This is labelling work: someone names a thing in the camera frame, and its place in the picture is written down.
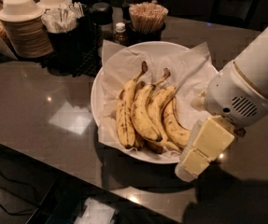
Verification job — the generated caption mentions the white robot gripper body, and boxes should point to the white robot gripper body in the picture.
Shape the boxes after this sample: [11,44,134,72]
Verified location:
[204,61,268,128]

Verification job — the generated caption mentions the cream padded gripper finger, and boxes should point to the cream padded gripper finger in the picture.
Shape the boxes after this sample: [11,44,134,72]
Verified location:
[190,91,206,111]
[175,116,235,182]

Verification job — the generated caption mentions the spotted yellow banana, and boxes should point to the spotted yellow banana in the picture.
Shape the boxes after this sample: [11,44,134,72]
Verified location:
[131,68,171,142]
[148,86,181,154]
[162,98,190,147]
[116,61,148,148]

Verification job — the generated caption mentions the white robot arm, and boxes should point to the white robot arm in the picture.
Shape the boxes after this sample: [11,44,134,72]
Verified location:
[175,27,268,182]

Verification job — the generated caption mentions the white round bowl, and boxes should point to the white round bowl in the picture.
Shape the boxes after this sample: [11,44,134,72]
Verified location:
[90,40,219,165]

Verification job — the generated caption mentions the white paper liner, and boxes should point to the white paper liner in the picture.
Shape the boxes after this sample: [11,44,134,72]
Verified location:
[97,39,219,160]

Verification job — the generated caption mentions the black cup with wooden stirrers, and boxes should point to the black cup with wooden stirrers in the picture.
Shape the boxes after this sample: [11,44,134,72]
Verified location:
[128,2,169,44]

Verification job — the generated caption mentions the small brown sauce bottle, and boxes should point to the small brown sauce bottle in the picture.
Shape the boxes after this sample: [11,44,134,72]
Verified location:
[114,22,128,46]

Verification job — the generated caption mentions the black mesh organizer tray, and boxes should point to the black mesh organizer tray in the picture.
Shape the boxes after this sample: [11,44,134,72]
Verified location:
[40,46,101,77]

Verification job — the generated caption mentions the black lidded shaker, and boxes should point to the black lidded shaker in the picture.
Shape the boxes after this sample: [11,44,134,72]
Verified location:
[92,2,113,40]

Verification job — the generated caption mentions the white paper on floor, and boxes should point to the white paper on floor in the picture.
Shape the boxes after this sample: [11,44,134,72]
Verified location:
[74,198,116,224]

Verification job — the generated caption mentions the black cup with plastic cutlery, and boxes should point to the black cup with plastic cutlery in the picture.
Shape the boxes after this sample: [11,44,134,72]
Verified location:
[41,0,82,73]

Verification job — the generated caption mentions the front stack paper bowls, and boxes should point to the front stack paper bowls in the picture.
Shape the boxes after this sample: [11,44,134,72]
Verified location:
[0,0,53,59]

